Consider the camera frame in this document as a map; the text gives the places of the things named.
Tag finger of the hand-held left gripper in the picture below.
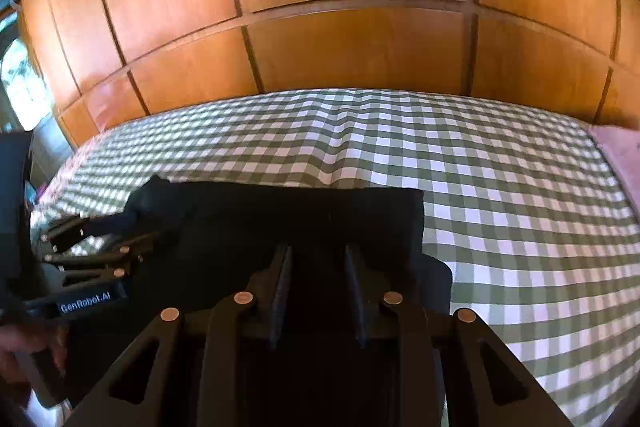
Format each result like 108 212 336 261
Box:
39 211 151 249
42 229 163 290

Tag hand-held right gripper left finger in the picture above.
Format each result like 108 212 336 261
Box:
62 244 294 427

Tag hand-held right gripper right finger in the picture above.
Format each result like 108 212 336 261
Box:
343 244 576 427

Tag dark navy pants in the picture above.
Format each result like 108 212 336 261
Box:
65 175 453 427

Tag person's left hand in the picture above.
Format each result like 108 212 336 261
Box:
0 321 69 390

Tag window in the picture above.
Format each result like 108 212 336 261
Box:
0 36 52 130

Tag green white checked bed sheet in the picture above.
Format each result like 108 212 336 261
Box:
30 88 640 427

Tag pink cloth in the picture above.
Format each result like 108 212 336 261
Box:
587 123 640 185

